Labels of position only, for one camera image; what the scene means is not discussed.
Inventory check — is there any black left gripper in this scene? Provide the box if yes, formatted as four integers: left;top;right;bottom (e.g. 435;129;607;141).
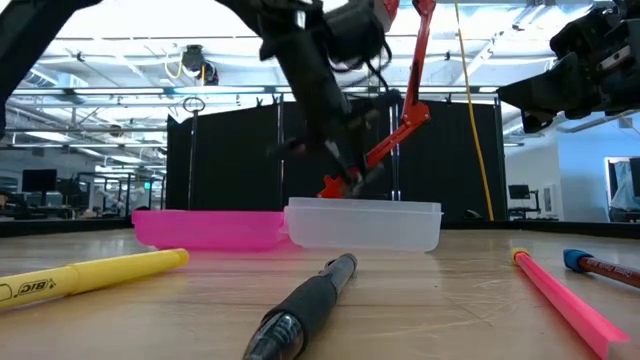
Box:
257;0;387;199

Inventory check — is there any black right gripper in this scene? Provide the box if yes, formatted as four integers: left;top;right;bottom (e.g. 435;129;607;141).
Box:
497;19;640;134

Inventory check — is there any clear pencil box base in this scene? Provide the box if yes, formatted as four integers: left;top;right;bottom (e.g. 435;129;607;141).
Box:
283;196;444;253

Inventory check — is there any black gel pen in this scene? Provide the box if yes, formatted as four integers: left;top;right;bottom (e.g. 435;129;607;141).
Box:
242;252;359;360

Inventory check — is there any pink pencil box lid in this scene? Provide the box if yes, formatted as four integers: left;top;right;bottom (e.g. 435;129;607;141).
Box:
131;208;289;252

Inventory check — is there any brown pencil blue cap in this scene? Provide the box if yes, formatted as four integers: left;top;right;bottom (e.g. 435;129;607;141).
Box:
563;248;640;290

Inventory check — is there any long pink highlighter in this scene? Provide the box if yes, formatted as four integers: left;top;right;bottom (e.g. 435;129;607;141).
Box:
510;247;632;360

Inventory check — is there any yellow highlighter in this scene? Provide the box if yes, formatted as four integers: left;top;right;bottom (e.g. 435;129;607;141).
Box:
0;248;190;312

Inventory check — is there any red desk lamp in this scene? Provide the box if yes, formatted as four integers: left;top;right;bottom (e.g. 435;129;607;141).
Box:
317;0;437;200

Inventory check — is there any pale grey curtain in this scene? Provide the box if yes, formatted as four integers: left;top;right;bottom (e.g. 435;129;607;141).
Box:
612;160;640;211

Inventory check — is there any black partition screen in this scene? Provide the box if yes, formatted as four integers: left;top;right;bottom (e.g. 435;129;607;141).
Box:
165;95;507;224

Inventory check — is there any black ceiling-hung device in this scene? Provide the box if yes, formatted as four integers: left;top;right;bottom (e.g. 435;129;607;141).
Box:
202;60;220;86

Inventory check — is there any background robot workstation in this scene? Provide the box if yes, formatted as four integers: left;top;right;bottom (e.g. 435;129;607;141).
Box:
74;171;167;219

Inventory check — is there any yellow hanging cable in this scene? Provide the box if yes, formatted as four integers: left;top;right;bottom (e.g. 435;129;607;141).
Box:
453;0;495;222

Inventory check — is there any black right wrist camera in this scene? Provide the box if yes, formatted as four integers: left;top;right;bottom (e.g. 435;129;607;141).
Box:
549;0;640;54

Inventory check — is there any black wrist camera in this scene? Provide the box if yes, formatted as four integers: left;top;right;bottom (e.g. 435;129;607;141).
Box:
323;0;394;69
549;0;640;54

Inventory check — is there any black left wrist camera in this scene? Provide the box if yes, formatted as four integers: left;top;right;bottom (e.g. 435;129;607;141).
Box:
323;0;394;69

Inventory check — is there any thin stand with ring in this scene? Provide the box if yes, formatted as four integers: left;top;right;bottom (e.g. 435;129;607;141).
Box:
182;96;206;211

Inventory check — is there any black ceiling cord reel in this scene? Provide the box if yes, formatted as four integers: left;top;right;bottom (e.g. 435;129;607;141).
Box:
180;44;206;74

